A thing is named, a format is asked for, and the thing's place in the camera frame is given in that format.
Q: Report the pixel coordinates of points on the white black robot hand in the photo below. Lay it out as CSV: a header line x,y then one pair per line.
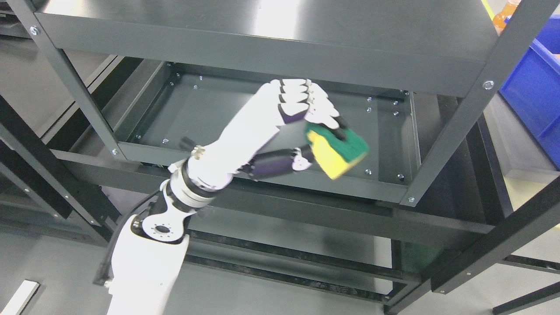
x,y
274,105

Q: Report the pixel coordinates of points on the green yellow sponge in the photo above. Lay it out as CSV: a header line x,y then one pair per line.
x,y
335,156

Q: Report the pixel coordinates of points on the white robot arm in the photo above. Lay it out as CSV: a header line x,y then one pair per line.
x,y
146,255

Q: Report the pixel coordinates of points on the black metal shelf rack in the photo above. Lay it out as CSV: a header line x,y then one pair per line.
x,y
147,83

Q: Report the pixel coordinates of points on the blue plastic bin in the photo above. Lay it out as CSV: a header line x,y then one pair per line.
x,y
533,89

